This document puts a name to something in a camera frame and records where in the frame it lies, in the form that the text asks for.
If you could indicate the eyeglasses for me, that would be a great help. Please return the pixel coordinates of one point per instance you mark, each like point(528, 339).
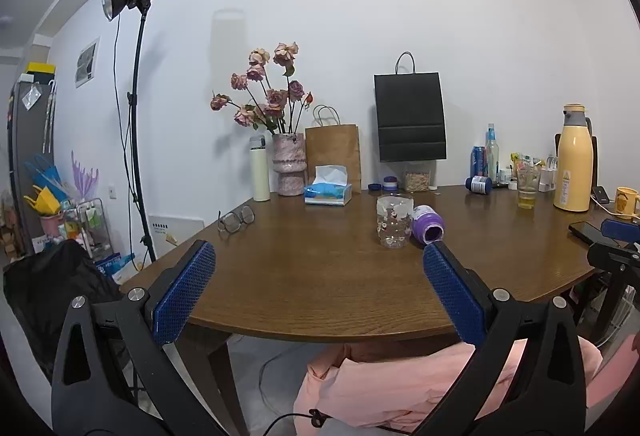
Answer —
point(235, 220)

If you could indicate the yellow thermos jug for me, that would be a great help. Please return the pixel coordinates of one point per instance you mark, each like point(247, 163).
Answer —
point(572, 165)

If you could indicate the white thermos bottle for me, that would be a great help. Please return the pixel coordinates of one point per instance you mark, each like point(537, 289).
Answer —
point(260, 173)

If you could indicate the pink vase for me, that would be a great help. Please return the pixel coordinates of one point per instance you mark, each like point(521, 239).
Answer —
point(289, 163)

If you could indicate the purple bottle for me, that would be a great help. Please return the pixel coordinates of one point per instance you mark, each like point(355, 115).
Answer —
point(426, 226)

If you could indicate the blue white pill bottle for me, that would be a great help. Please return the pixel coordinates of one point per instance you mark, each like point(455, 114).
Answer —
point(479, 185)

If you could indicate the glass with yellow liquid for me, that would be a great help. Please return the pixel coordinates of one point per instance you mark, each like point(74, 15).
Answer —
point(527, 193)

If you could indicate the yellow mug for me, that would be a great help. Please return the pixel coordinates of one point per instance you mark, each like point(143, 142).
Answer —
point(626, 203)

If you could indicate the wall socket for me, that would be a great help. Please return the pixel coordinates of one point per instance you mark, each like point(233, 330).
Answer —
point(113, 192)

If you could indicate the black jacket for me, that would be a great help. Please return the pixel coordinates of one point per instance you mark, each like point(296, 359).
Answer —
point(55, 291)

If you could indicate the blue white packet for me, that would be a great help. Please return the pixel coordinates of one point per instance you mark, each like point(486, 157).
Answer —
point(117, 266)

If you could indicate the black phone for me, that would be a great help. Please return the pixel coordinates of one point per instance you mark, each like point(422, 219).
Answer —
point(587, 232)

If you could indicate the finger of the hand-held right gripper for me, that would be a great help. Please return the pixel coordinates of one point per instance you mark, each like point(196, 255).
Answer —
point(612, 256)
point(622, 230)

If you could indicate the blue drink can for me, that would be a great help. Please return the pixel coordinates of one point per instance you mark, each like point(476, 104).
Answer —
point(478, 163)

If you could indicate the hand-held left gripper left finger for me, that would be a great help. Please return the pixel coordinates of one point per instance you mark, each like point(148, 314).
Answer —
point(185, 286)

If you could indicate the pink bucket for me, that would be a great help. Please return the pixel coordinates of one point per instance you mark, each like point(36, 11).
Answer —
point(51, 223)

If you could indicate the colourful snack packets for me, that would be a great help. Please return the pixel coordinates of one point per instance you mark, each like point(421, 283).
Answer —
point(525, 161)

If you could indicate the blue tissue box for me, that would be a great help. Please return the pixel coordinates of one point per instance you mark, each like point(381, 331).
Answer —
point(327, 195)

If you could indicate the small jar with blue lid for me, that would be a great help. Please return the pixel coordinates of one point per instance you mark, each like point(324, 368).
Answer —
point(390, 185)

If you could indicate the purple plastic hangers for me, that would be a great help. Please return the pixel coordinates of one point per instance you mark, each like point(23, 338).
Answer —
point(84, 178)

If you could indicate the clear bottle with blue cap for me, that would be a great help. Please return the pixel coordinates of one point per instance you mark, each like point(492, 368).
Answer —
point(493, 155)

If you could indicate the clear snack container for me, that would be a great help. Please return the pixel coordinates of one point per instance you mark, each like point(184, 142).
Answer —
point(417, 181)

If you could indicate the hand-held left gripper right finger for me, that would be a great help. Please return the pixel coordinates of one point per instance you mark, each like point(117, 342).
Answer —
point(452, 291)

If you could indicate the yellow box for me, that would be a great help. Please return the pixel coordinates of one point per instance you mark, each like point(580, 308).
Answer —
point(41, 68)

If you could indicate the black paper bag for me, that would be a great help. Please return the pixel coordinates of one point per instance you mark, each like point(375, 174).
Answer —
point(410, 115)

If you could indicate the pink cloth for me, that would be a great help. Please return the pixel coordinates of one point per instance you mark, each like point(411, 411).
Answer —
point(380, 391)

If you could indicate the brown paper bag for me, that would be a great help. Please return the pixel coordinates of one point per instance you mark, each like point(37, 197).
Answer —
point(335, 145)

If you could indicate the wall picture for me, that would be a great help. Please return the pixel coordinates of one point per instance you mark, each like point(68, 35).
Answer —
point(87, 63)

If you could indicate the clear printed glass cup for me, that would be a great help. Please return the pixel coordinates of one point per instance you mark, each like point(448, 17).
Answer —
point(395, 221)

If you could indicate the white vented panel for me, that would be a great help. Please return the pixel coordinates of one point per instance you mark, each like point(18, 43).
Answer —
point(175, 231)

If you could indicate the dried roses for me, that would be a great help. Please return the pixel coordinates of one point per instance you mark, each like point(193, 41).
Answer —
point(275, 98)

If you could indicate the white charger box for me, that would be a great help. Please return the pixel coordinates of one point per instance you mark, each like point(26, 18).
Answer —
point(547, 180)

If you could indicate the grey refrigerator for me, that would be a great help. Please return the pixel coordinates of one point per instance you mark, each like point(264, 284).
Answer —
point(30, 140)

